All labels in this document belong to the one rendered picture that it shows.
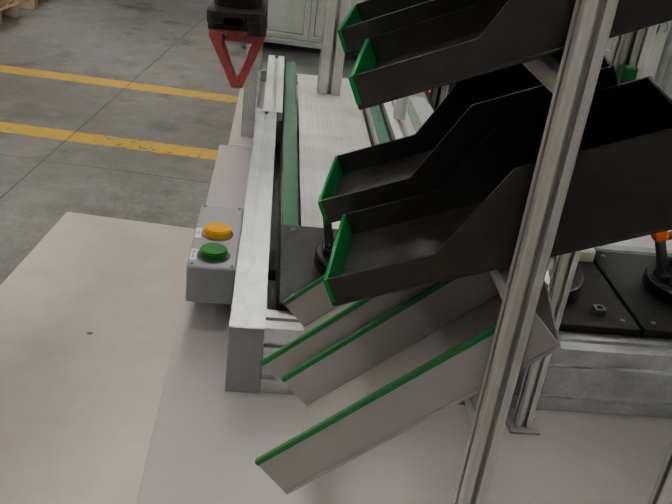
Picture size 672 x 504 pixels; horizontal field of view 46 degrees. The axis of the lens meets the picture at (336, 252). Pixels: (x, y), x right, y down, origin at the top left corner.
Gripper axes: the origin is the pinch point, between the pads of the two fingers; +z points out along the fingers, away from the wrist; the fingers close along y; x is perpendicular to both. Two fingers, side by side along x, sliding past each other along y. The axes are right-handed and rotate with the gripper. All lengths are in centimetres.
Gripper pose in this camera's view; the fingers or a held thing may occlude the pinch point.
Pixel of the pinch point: (236, 80)
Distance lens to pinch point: 100.5
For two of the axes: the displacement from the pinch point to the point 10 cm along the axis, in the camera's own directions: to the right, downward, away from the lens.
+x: -10.0, -0.6, -0.7
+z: -0.8, 8.8, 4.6
